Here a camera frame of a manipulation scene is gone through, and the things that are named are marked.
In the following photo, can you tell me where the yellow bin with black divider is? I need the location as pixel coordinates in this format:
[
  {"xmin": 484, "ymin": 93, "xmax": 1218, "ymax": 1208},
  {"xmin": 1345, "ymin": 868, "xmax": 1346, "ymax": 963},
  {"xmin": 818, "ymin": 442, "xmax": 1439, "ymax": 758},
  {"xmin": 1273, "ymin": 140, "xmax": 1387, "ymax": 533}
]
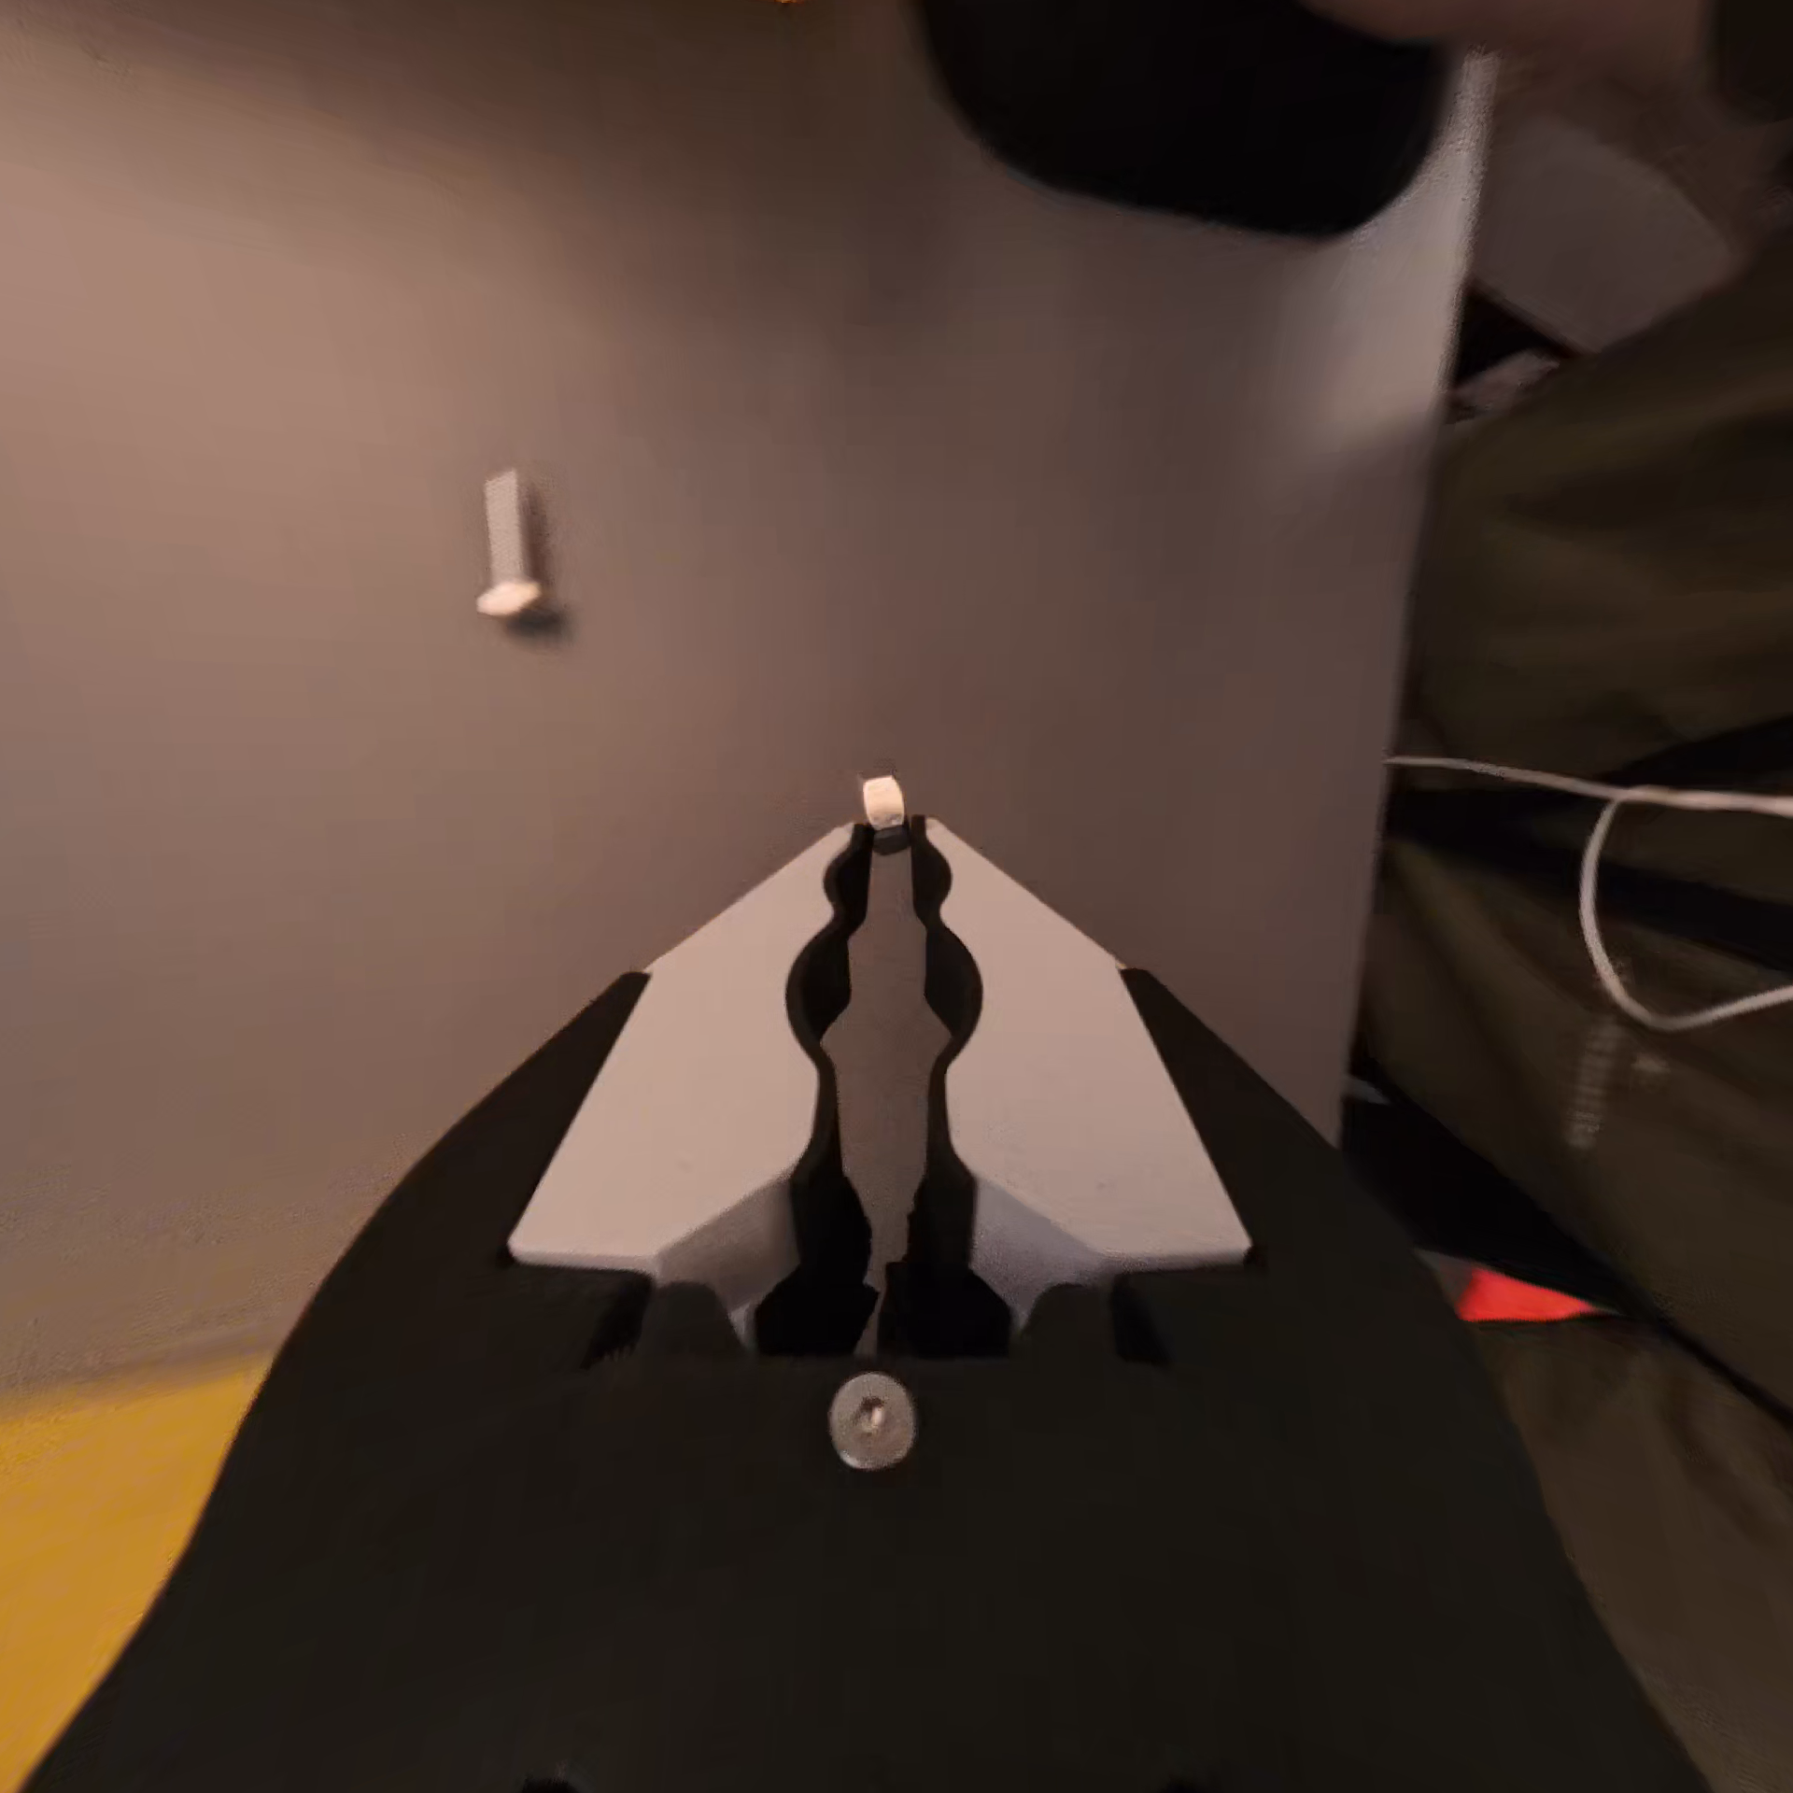
[{"xmin": 0, "ymin": 1356, "xmax": 271, "ymax": 1793}]

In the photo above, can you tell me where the white drawstring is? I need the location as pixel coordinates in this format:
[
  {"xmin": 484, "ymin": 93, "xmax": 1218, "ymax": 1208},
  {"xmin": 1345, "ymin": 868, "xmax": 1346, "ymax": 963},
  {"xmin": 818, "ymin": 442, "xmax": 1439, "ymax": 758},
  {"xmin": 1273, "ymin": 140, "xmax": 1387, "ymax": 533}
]
[{"xmin": 1382, "ymin": 755, "xmax": 1793, "ymax": 1036}]

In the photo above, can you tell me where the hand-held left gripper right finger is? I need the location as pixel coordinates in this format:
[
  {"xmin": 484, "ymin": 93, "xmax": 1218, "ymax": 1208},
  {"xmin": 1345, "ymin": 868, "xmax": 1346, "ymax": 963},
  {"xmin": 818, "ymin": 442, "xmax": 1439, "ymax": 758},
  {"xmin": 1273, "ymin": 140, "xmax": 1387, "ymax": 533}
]
[{"xmin": 880, "ymin": 816, "xmax": 1255, "ymax": 1358}]

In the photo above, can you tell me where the person's right forearm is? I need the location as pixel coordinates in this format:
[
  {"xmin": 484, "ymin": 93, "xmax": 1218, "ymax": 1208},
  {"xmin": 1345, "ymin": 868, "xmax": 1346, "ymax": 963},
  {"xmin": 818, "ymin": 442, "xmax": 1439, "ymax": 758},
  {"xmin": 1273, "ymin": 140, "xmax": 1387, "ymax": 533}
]
[{"xmin": 1324, "ymin": 0, "xmax": 1739, "ymax": 74}]

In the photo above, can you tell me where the silver hex bolt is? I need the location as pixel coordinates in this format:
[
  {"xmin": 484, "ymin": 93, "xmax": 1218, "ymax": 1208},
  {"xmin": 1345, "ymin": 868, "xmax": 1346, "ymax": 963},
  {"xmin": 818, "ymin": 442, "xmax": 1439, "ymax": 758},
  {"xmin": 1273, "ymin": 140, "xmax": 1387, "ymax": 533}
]
[{"xmin": 474, "ymin": 471, "xmax": 568, "ymax": 636}]

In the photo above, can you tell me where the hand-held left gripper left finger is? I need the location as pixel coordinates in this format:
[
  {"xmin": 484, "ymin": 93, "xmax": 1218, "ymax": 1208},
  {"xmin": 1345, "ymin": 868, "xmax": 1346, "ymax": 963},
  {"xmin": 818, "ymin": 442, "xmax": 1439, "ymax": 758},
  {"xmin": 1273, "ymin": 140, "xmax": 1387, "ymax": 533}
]
[{"xmin": 508, "ymin": 822, "xmax": 881, "ymax": 1358}]

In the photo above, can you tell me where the red object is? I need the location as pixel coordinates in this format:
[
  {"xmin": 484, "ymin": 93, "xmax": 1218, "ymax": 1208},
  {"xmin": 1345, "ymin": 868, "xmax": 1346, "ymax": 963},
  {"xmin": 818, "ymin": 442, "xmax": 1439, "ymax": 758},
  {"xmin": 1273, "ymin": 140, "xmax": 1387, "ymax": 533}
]
[{"xmin": 1456, "ymin": 1265, "xmax": 1600, "ymax": 1325}]

